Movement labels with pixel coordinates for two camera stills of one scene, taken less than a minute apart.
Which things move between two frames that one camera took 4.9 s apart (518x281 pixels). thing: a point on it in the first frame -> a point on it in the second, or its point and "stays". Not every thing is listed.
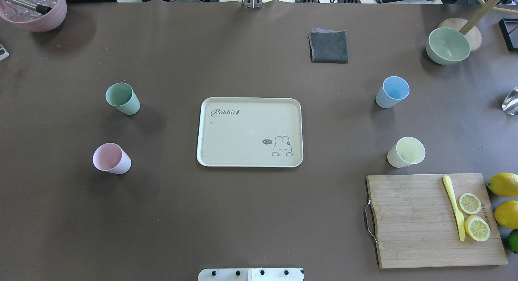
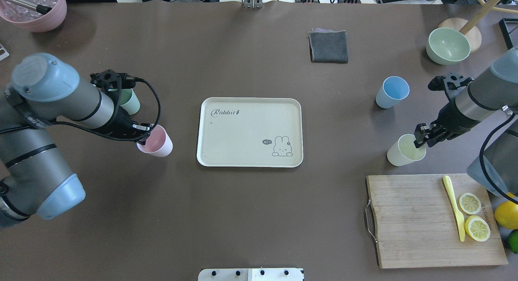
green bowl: x=447 y=46 stays
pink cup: x=111 y=157 -> x=158 y=144
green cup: x=122 y=96 stays
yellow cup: x=407 y=151 stays
